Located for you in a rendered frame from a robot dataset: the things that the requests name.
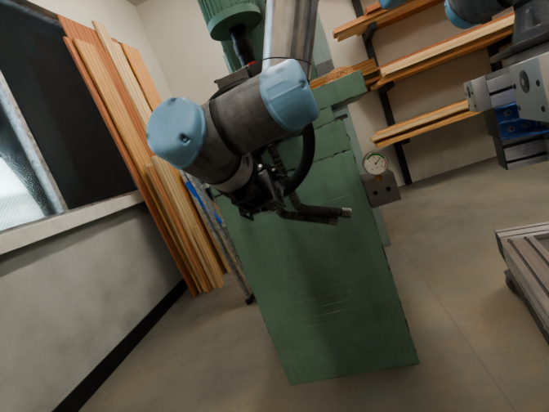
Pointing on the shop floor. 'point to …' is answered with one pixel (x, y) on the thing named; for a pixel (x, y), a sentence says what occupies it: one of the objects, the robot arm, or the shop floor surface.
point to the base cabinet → (323, 279)
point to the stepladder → (203, 195)
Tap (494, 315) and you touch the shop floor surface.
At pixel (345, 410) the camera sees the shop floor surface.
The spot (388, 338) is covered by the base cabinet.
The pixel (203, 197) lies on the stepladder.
